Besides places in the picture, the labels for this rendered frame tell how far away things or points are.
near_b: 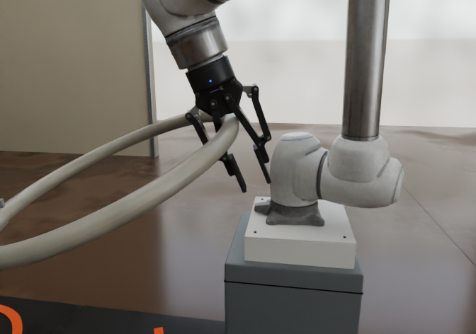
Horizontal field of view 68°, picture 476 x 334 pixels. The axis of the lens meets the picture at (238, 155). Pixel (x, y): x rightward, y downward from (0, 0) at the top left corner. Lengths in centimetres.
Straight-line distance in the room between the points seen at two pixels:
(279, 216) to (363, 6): 63
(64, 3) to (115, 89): 138
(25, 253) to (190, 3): 38
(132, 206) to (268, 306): 78
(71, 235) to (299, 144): 76
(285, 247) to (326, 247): 12
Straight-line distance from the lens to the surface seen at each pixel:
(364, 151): 99
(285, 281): 110
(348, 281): 110
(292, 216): 113
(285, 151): 107
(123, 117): 566
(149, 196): 44
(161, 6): 56
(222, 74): 57
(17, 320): 244
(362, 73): 98
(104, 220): 44
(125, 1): 560
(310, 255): 108
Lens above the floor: 137
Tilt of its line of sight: 14 degrees down
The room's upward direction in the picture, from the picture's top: straight up
